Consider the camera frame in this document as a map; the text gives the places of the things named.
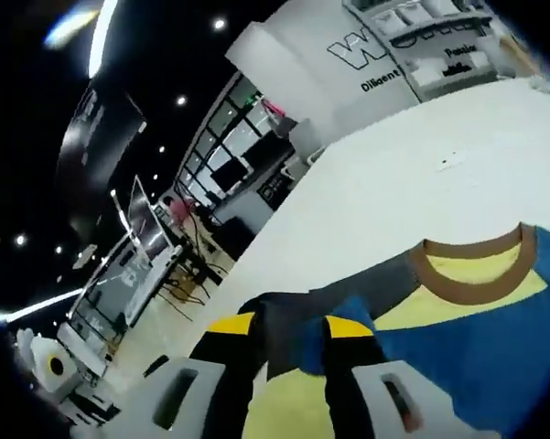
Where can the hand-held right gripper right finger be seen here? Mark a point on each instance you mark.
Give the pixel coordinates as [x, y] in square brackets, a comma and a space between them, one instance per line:
[361, 393]

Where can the black oblong object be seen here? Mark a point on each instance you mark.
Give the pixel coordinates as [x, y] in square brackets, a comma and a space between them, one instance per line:
[156, 366]

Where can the white storage bin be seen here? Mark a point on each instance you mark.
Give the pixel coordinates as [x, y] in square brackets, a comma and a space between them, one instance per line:
[415, 13]
[393, 22]
[440, 7]

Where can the ceiling light strip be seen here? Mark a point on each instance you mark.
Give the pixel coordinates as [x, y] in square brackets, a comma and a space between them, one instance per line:
[101, 41]

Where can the black monitor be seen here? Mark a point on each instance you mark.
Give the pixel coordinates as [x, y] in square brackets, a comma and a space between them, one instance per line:
[267, 151]
[229, 174]

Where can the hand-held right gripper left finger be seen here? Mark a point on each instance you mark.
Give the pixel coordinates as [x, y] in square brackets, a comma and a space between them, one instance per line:
[201, 393]

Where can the group of ceiling spotlights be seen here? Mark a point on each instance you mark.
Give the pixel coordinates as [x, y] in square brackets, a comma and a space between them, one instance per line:
[218, 24]

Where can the white computer desk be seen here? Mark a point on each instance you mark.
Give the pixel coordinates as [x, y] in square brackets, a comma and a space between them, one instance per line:
[256, 201]

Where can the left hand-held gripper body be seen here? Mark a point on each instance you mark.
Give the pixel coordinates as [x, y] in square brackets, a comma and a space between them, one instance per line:
[50, 366]

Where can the yellow blue grey garment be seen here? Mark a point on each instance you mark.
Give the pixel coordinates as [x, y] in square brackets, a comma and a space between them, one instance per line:
[439, 352]

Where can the metal shelving rack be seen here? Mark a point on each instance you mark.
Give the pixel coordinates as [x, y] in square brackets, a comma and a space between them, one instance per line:
[448, 55]

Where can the white office chair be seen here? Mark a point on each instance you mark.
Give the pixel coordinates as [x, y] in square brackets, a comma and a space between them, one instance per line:
[302, 146]

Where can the grey hanging handbag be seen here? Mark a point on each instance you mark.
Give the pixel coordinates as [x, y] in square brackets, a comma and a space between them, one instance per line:
[274, 119]

